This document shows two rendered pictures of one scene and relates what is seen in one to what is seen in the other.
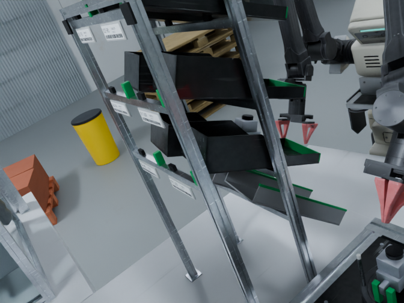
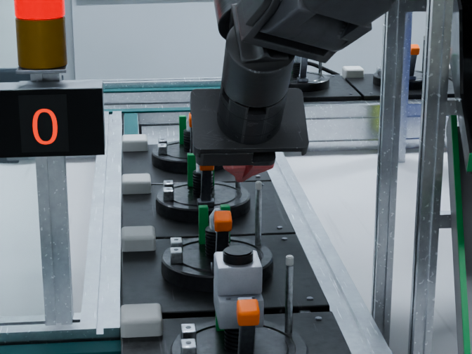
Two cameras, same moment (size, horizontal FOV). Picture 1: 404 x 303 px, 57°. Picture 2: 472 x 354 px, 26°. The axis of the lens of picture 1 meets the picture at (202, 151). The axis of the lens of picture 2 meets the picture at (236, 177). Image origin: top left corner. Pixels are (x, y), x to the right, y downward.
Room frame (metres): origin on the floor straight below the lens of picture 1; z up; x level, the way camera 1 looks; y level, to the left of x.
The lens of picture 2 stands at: (0.80, -1.14, 1.46)
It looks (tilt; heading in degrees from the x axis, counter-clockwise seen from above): 17 degrees down; 110
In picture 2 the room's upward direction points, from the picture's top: straight up
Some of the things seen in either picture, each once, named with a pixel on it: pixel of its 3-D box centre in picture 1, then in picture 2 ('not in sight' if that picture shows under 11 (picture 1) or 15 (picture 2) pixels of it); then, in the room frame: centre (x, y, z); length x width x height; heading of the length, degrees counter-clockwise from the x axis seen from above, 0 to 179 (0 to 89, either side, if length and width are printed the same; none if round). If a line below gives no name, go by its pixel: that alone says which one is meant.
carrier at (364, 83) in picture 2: not in sight; (404, 64); (0.37, 1.17, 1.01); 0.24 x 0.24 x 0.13; 26
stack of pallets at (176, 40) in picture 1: (193, 70); not in sight; (4.76, -0.28, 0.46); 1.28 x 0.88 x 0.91; 120
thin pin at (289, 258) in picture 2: (361, 270); (289, 293); (0.52, -0.21, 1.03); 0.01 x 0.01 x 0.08
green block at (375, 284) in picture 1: (377, 291); not in sight; (0.48, -0.21, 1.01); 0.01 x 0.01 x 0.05; 26
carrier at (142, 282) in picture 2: not in sight; (217, 237); (0.37, -0.03, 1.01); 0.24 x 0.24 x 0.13; 26
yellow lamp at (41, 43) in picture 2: not in sight; (41, 41); (0.26, -0.24, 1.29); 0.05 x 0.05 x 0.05
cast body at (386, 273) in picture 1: (392, 267); (237, 279); (0.48, -0.25, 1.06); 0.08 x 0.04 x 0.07; 116
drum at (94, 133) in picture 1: (97, 137); not in sight; (4.14, 1.07, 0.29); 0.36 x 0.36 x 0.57
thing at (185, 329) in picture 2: not in sight; (188, 333); (0.43, -0.26, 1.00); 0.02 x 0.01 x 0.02; 116
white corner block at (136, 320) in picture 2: not in sight; (141, 327); (0.36, -0.21, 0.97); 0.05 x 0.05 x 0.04; 26
